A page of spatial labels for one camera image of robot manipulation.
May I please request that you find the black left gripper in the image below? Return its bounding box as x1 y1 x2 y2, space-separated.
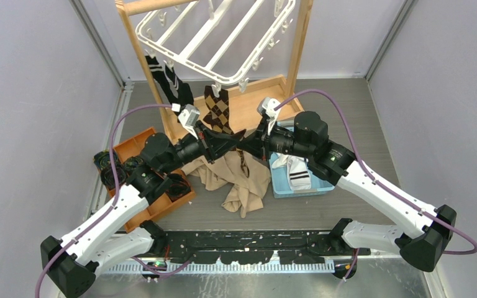
161 120 240 174

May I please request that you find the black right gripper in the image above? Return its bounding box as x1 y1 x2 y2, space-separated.
237 117 313 161

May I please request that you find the brown argyle sock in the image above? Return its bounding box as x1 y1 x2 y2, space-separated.
203 86 234 135
234 129 250 178

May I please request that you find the black white-striped sock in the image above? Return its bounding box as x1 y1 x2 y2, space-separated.
165 65 194 106
145 55 180 104

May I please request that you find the white plastic clip hanger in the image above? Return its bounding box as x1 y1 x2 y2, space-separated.
135 1 296 93

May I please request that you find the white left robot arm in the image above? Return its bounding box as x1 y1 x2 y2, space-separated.
40 125 245 297

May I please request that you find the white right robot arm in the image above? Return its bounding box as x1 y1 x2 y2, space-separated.
238 112 457 272

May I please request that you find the wooden hanger stand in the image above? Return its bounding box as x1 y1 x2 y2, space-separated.
115 1 313 131

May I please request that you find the beige crumpled cloth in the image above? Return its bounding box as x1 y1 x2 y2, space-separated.
181 150 271 218

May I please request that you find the white black-striped sock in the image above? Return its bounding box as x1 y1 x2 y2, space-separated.
286 156 311 191

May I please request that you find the rolled black sock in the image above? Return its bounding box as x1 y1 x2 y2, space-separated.
166 173 191 202

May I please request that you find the orange compartment tray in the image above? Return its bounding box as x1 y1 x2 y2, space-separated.
114 127 196 233

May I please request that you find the rolled dark green sock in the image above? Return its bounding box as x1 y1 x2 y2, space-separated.
100 155 143 190

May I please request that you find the rolled dark patterned sock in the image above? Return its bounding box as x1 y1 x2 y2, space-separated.
93 150 111 171

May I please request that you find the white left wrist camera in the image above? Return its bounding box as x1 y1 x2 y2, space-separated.
171 103 200 139

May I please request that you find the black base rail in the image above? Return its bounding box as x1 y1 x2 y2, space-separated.
140 220 355 265

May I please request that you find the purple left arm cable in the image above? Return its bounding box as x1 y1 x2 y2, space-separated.
34 103 194 298

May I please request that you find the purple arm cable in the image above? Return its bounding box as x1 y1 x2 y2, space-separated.
34 103 194 298
275 89 477 281

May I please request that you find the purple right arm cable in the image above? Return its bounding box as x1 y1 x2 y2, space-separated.
275 89 477 281

